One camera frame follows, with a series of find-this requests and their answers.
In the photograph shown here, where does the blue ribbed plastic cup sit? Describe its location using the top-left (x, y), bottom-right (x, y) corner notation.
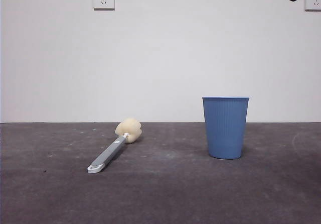
top-left (202, 96), bottom-right (250, 160)

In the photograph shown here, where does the sponge cup brush grey handle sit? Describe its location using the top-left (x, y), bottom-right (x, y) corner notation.
top-left (87, 118), bottom-right (143, 175)

